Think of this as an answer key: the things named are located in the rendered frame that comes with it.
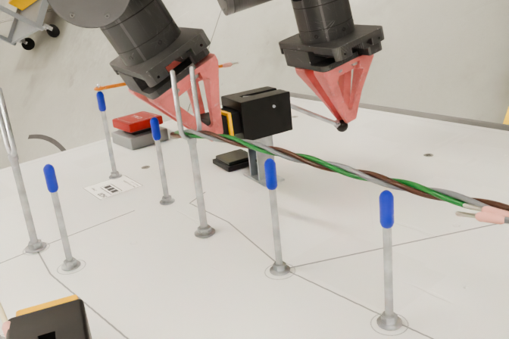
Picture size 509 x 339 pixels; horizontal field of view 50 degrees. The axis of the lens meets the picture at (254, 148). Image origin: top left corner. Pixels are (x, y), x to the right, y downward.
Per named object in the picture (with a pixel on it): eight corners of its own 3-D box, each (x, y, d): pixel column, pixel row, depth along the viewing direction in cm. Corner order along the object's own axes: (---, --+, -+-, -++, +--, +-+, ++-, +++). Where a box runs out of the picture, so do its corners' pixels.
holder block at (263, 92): (292, 129, 55) (289, 91, 54) (245, 143, 53) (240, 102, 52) (270, 122, 59) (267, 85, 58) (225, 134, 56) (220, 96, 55)
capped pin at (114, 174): (125, 175, 62) (107, 82, 59) (114, 180, 61) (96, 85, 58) (116, 173, 63) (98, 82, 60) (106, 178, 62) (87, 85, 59)
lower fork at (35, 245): (21, 248, 47) (-21, 87, 43) (42, 241, 48) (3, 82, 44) (29, 256, 46) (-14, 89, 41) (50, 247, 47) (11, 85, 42)
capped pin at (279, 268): (266, 275, 39) (254, 162, 37) (273, 263, 41) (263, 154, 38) (285, 277, 39) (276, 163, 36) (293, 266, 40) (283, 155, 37)
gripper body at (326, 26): (339, 67, 53) (322, -9, 50) (280, 58, 61) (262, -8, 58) (388, 43, 55) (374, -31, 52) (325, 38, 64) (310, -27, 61)
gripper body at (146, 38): (154, 94, 44) (100, 13, 41) (119, 79, 53) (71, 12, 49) (216, 48, 46) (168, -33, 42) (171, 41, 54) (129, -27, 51)
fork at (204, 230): (210, 225, 48) (188, 64, 43) (220, 233, 46) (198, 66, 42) (189, 232, 47) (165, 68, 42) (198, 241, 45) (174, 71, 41)
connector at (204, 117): (254, 128, 54) (251, 109, 53) (210, 141, 52) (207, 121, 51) (238, 122, 56) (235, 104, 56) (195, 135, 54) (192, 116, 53)
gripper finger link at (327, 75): (340, 138, 58) (320, 54, 54) (301, 125, 64) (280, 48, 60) (387, 111, 60) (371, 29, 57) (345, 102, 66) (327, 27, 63)
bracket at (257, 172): (285, 180, 56) (280, 134, 55) (264, 187, 55) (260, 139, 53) (261, 169, 60) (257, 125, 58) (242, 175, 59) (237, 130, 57)
